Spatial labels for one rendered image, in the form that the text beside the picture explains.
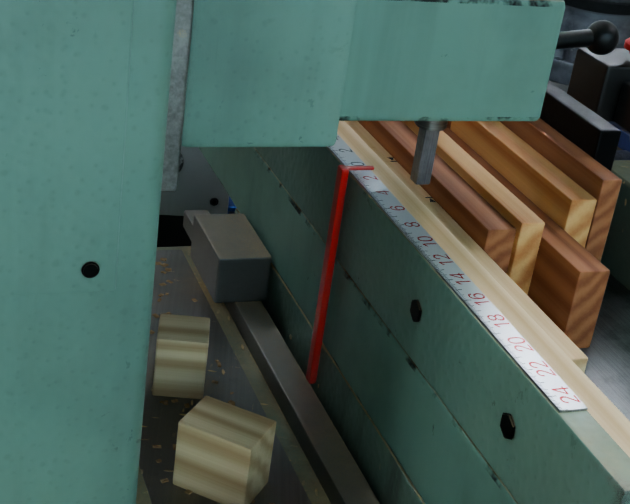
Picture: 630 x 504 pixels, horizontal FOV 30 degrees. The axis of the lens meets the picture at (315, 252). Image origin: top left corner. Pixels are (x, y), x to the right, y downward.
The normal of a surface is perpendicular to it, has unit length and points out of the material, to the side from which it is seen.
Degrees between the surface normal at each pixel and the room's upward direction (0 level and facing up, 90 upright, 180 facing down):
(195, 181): 90
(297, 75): 90
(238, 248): 0
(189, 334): 0
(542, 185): 90
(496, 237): 90
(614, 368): 0
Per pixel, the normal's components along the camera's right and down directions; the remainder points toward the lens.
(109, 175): 0.33, 0.46
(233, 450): -0.40, 0.36
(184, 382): 0.05, 0.45
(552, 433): -0.94, 0.04
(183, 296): 0.13, -0.89
